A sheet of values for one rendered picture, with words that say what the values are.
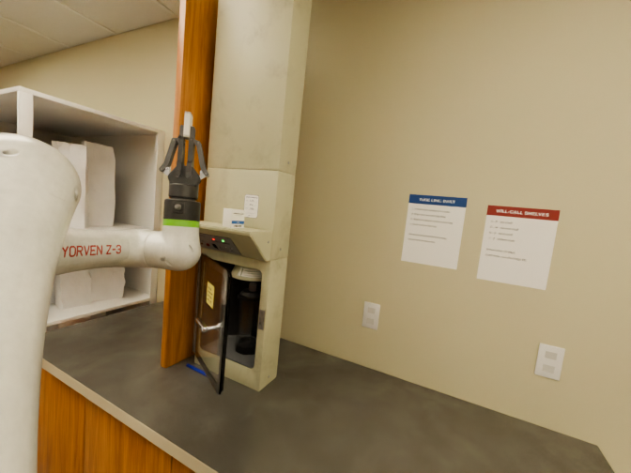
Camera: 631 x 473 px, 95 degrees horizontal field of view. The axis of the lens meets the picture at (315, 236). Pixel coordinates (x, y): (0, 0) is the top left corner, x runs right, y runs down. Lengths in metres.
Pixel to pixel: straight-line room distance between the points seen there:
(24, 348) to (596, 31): 1.50
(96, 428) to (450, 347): 1.31
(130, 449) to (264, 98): 1.20
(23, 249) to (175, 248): 0.49
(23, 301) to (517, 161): 1.27
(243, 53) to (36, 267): 0.97
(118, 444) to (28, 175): 1.02
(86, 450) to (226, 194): 1.04
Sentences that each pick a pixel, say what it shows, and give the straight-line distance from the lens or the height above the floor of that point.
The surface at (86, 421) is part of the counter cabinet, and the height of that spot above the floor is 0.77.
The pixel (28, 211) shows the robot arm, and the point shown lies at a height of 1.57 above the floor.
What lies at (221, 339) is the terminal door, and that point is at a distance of 0.99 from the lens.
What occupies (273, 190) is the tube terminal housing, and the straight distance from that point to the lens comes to 0.98.
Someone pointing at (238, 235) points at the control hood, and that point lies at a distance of 0.92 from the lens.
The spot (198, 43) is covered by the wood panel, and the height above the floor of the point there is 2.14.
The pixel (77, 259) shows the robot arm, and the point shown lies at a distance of 0.73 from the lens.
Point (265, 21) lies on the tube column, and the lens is 1.19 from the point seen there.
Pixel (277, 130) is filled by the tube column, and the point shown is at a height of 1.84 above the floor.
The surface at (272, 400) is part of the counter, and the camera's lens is 1.14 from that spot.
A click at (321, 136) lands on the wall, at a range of 1.42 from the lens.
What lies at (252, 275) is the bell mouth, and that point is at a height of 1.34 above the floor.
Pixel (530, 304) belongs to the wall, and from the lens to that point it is 1.29.
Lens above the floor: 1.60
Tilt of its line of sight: 5 degrees down
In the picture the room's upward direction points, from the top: 6 degrees clockwise
